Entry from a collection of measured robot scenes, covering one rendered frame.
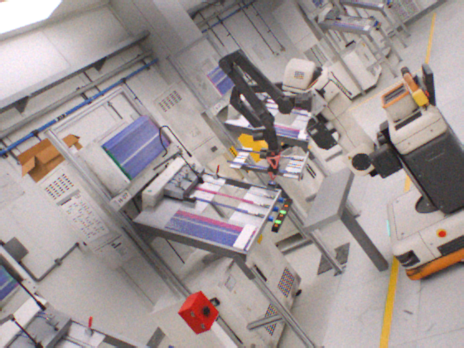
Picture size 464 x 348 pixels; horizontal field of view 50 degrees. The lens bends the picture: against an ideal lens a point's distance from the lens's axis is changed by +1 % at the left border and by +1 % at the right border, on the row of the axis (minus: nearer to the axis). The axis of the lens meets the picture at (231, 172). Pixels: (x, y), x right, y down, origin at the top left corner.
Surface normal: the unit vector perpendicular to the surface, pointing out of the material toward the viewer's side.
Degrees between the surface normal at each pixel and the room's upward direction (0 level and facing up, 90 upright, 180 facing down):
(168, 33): 90
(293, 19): 90
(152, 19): 90
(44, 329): 47
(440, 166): 90
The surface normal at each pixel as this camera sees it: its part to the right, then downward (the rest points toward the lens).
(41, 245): 0.71, -0.42
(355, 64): -0.36, 0.47
